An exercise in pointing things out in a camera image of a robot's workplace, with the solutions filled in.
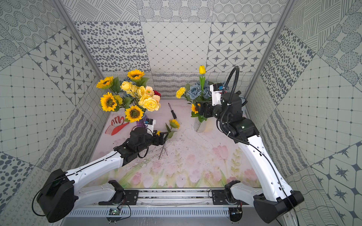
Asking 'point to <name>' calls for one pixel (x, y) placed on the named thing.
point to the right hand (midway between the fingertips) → (202, 104)
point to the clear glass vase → (199, 127)
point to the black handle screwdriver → (172, 112)
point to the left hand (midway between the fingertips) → (166, 133)
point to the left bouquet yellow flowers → (132, 95)
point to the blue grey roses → (195, 90)
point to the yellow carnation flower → (181, 91)
